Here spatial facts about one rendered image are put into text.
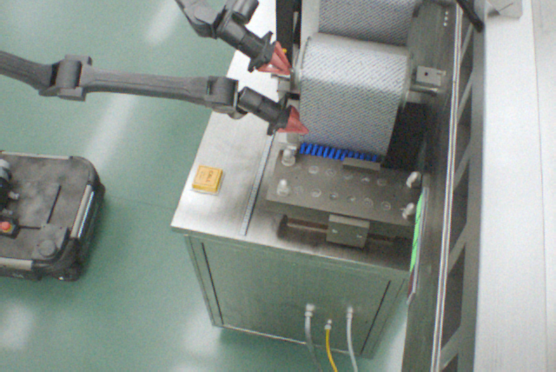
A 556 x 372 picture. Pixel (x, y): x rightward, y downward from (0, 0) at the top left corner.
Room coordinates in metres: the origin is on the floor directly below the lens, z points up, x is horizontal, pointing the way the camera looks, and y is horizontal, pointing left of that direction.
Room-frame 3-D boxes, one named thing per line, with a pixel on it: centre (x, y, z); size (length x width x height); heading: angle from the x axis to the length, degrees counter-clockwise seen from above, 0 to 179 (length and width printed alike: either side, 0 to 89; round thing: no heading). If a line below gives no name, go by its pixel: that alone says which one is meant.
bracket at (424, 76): (0.93, -0.34, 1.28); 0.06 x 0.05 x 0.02; 78
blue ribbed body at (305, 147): (0.89, -0.15, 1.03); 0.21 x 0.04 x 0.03; 78
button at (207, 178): (0.89, 0.21, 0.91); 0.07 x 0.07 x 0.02; 78
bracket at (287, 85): (1.04, -0.02, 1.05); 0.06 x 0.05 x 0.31; 78
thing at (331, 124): (0.91, -0.16, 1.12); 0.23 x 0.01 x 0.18; 78
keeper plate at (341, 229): (0.69, -0.17, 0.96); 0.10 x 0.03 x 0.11; 78
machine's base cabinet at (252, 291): (1.90, -0.31, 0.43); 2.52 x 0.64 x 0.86; 168
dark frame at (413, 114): (1.00, -0.22, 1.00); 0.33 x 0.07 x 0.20; 78
